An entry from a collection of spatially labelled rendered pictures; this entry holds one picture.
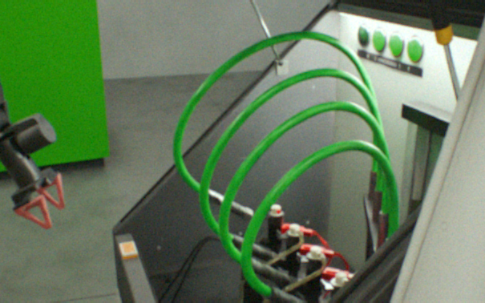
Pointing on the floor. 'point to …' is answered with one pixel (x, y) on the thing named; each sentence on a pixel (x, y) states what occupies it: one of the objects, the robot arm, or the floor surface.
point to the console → (468, 183)
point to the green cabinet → (50, 81)
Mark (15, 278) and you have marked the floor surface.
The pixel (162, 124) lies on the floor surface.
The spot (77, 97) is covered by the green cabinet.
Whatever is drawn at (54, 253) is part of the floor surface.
